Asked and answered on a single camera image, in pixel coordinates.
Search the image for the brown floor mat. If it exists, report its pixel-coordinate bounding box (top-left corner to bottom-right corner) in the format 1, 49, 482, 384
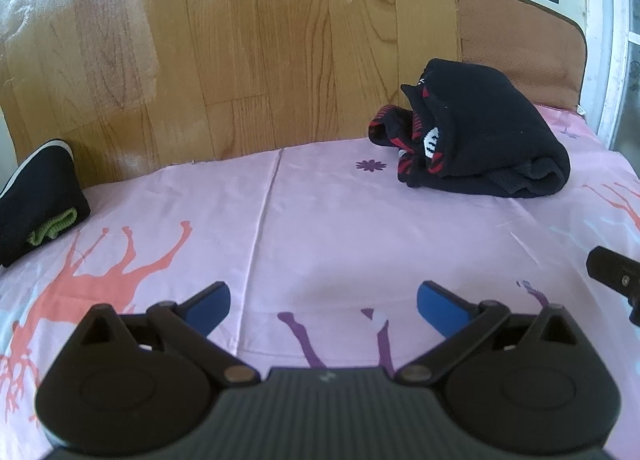
456, 0, 587, 115

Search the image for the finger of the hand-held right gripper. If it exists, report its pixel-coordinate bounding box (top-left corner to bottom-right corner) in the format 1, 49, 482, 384
586, 247, 640, 327

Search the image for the pink printed blanket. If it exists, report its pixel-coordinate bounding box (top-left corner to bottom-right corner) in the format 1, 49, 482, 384
0, 104, 640, 460

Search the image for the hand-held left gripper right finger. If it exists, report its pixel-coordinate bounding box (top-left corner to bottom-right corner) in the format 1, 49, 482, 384
394, 280, 577, 387

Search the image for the black garment with green trim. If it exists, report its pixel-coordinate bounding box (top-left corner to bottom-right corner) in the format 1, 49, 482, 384
0, 139, 92, 268

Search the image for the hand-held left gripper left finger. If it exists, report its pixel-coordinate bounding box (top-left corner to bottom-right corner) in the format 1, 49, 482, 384
75, 281, 262, 387

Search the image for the navy red patterned knit sweater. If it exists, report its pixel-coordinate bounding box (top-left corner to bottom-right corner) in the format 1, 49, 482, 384
369, 58, 572, 200

